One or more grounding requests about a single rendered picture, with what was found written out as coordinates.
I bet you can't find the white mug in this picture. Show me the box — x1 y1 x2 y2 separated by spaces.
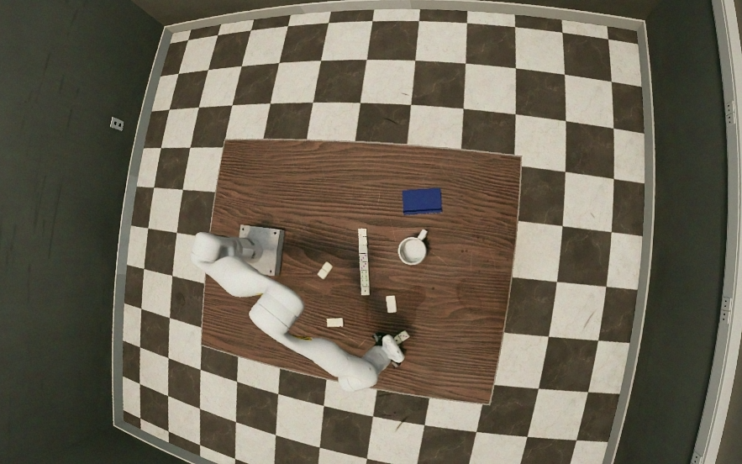
398 229 428 265

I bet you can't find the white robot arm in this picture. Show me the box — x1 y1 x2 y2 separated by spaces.
190 232 404 393

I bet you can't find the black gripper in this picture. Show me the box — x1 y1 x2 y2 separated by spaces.
371 332 401 368

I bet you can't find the blue notebook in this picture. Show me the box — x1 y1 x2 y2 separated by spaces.
403 188 442 215

